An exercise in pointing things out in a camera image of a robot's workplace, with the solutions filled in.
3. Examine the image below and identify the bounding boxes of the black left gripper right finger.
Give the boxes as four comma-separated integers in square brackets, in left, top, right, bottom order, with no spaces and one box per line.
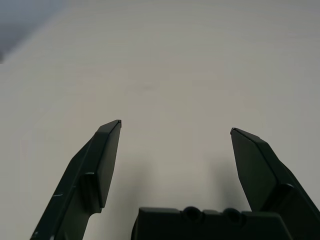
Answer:
[229,127,320,240]

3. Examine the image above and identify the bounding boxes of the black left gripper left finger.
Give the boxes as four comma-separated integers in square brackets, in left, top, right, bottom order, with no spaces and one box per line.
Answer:
[29,119,123,240]

